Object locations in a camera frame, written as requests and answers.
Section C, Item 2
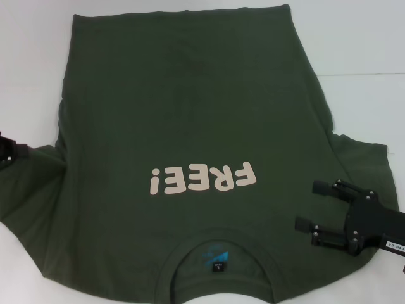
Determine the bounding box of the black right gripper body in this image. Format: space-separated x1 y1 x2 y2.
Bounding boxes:
346 190 392 257

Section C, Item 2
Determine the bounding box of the dark green FREE t-shirt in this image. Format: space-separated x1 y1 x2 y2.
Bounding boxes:
0 3 396 304

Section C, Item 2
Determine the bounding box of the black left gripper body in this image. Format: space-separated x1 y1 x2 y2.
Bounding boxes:
0 134 17 166

